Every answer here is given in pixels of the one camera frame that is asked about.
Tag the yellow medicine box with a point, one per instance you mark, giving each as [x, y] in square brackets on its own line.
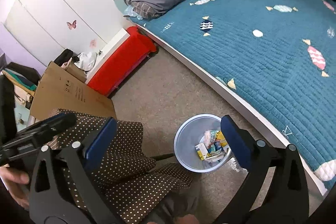
[202, 151]

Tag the pink butterfly wall sticker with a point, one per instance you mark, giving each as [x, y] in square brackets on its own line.
[72, 25]

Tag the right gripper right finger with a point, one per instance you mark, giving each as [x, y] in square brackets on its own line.
[287, 199]

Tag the blue snack bag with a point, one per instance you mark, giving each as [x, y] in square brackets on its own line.
[218, 143]

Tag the person left hand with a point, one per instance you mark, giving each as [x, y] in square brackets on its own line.
[13, 180]

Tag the white plastic bag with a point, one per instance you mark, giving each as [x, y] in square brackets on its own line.
[86, 61]

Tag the hanging clothes bundle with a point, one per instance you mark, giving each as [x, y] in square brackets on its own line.
[25, 80]

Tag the large brown cardboard box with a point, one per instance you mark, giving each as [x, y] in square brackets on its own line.
[58, 89]

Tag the brown polka dot tablecloth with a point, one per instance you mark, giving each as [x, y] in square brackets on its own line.
[133, 186]

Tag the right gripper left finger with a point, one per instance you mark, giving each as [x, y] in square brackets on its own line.
[62, 190]

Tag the red storage bench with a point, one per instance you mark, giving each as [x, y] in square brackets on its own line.
[129, 55]

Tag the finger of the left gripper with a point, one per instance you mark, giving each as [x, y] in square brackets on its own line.
[44, 131]

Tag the blue mesh trash bin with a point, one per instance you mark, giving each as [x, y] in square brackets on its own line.
[189, 146]

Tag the teal quilted bed mattress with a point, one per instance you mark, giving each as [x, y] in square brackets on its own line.
[276, 55]

